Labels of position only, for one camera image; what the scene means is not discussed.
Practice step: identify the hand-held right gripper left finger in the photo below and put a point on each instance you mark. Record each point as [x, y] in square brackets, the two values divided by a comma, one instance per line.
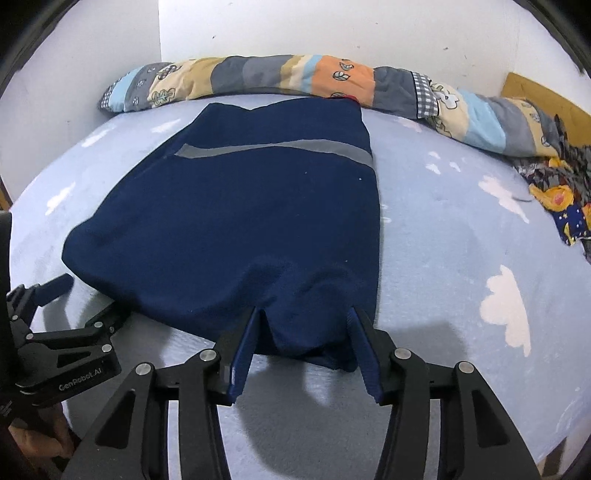
[243, 355]

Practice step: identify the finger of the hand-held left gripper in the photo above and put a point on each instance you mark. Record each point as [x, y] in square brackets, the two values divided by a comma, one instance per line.
[59, 284]
[111, 323]

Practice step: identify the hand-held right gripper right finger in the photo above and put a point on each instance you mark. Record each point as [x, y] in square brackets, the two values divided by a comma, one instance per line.
[364, 355]

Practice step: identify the navy jacket with red collar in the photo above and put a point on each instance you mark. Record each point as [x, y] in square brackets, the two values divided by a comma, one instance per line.
[221, 207]

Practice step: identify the person's left hand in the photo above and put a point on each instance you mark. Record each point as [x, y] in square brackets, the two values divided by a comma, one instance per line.
[41, 434]

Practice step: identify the light blue cloud bed sheet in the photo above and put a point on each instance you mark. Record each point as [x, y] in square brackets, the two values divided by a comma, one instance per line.
[461, 240]

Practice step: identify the dark yellow printed cloth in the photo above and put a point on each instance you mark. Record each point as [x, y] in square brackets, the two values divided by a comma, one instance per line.
[568, 203]

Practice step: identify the rolled patchwork quilt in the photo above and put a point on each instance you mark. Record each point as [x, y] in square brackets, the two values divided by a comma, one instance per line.
[258, 76]

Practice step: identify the brown wooden board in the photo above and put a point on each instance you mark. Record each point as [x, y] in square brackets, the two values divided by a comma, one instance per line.
[531, 90]

